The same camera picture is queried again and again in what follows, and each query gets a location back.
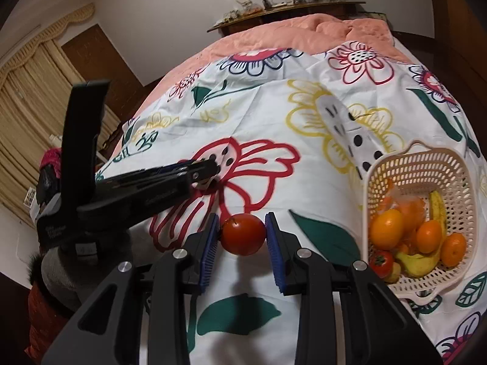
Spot white floral printed blanket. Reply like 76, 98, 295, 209
93, 40, 487, 365

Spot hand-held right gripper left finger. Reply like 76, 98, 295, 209
40, 213, 221, 365

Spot red knitted cloth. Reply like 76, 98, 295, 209
40, 148, 63, 177

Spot beige curtain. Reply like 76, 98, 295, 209
0, 2, 122, 229

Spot brown wooden door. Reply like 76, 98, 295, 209
61, 23, 147, 130

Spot cream perforated plastic basket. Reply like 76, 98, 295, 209
359, 142, 479, 307

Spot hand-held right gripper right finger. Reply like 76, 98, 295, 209
264, 212, 444, 365

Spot red tomato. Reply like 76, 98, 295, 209
368, 250, 394, 279
221, 214, 267, 256

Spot yellow banana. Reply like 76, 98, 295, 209
396, 190, 447, 278

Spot brown wooden wardrobe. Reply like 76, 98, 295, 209
434, 0, 487, 122

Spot clear bag of orange pieces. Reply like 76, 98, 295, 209
375, 179, 427, 236

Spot wooden headboard shelf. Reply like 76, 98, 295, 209
207, 0, 366, 33

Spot peach blanket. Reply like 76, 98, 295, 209
131, 13, 413, 118

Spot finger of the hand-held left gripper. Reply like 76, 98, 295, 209
101, 159, 220, 188
100, 165, 221, 198

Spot red patterned garment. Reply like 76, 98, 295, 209
23, 281, 77, 365

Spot large smooth orange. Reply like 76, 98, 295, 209
370, 209, 405, 251

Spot clear jar with orange contents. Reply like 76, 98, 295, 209
236, 0, 263, 15

